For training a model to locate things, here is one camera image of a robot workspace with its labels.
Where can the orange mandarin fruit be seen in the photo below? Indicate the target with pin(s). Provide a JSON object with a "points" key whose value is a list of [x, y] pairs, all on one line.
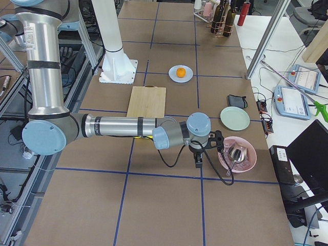
{"points": [[180, 72]]}

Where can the light blue plate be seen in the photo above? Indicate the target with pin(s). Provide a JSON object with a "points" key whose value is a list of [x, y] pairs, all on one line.
{"points": [[173, 77]]}

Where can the white cup on rack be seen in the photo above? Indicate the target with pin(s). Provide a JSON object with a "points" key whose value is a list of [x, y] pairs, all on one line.
{"points": [[197, 4]]}

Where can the green handled reacher tool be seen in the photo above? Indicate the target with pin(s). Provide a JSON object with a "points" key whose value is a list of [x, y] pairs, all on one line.
{"points": [[320, 107]]}

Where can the dark wine bottle right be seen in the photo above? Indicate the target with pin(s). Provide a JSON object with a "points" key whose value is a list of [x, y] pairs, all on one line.
{"points": [[230, 19]]}

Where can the dark wine bottle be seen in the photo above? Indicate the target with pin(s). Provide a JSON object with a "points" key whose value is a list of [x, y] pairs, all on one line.
{"points": [[230, 19], [217, 16]]}

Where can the pink bowl with ice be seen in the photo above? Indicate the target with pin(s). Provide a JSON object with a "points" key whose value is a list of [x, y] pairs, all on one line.
{"points": [[250, 160]]}

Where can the copper wire bottle rack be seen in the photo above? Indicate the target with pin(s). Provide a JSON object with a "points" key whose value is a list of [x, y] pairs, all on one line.
{"points": [[223, 19]]}

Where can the teach pendant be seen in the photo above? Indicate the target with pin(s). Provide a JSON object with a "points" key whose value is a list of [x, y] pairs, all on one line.
{"points": [[291, 103], [305, 78]]}

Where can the light green plate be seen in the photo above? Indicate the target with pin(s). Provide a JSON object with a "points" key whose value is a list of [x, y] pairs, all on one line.
{"points": [[235, 118]]}

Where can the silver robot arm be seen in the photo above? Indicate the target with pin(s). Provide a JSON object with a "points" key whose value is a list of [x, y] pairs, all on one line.
{"points": [[52, 126]]}

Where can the dark grey folded cloth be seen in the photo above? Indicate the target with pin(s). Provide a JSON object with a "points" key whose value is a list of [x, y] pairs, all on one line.
{"points": [[237, 101]]}

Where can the yellow lemon outer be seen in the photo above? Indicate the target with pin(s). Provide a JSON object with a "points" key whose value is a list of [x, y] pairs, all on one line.
{"points": [[144, 137]]}

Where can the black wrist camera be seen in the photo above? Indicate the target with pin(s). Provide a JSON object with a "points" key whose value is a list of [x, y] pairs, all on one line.
{"points": [[215, 140]]}

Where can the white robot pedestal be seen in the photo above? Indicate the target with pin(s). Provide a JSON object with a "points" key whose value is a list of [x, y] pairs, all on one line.
{"points": [[117, 68]]}

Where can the metal ice scoop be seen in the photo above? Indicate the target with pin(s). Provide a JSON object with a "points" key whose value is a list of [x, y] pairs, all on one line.
{"points": [[237, 154]]}

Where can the dark wine bottle left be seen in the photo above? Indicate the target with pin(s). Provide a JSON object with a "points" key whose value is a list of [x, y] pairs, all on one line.
{"points": [[217, 16]]}

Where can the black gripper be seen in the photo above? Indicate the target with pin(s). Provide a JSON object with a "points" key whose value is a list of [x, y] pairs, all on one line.
{"points": [[197, 152]]}

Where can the black computer monitor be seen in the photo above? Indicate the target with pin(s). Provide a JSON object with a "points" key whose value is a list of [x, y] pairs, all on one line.
{"points": [[308, 154]]}

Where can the teach pendant far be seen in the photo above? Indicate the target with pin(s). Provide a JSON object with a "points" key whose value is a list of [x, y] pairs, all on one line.
{"points": [[305, 78]]}

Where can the black desktop box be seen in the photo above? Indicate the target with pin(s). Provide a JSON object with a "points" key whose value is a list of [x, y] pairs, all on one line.
{"points": [[282, 165]]}

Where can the pink cup on rack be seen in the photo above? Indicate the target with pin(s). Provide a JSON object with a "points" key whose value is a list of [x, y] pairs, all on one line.
{"points": [[207, 10]]}

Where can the aluminium frame post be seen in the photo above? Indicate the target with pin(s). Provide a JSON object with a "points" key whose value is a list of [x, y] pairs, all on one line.
{"points": [[271, 27]]}

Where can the teach pendant near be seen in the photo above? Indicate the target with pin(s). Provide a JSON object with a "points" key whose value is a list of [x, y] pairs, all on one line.
{"points": [[291, 103]]}

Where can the red thermos bottle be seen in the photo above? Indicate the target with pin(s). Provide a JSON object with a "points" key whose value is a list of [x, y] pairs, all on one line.
{"points": [[243, 13]]}

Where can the bamboo cutting board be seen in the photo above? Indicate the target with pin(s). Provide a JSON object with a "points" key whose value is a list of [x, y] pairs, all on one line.
{"points": [[147, 102]]}

